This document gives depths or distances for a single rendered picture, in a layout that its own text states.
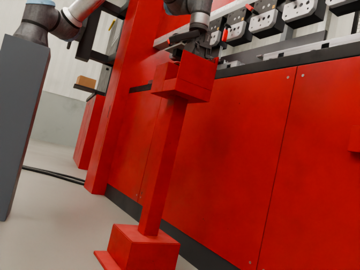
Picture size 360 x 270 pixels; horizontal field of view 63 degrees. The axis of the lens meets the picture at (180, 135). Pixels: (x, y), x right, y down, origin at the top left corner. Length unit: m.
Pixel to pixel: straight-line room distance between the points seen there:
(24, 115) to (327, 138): 1.18
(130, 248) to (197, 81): 0.63
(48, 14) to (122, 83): 1.00
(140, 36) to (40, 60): 1.22
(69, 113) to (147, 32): 6.28
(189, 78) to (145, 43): 1.47
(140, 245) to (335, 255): 0.59
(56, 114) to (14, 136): 7.18
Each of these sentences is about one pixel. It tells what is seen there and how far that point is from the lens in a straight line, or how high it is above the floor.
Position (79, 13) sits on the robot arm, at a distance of 1.60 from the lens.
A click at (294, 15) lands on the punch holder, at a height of 1.10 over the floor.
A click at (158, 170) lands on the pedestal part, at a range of 1.11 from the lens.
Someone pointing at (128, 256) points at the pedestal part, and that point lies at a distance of 1.08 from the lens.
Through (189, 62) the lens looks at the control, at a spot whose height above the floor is 0.77.
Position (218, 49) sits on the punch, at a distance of 1.76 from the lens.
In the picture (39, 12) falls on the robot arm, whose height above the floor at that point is 0.92.
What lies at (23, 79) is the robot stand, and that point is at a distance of 1.45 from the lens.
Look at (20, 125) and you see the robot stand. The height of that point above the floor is 0.41.
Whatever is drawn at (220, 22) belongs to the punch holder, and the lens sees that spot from 1.80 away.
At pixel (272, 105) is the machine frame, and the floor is 0.69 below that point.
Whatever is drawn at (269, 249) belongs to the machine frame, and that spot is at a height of 0.21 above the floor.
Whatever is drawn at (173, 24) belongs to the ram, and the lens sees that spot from 2.33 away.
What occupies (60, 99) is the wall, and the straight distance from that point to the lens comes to 8.62.
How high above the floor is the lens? 0.44
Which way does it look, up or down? 4 degrees up
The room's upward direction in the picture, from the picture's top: 13 degrees clockwise
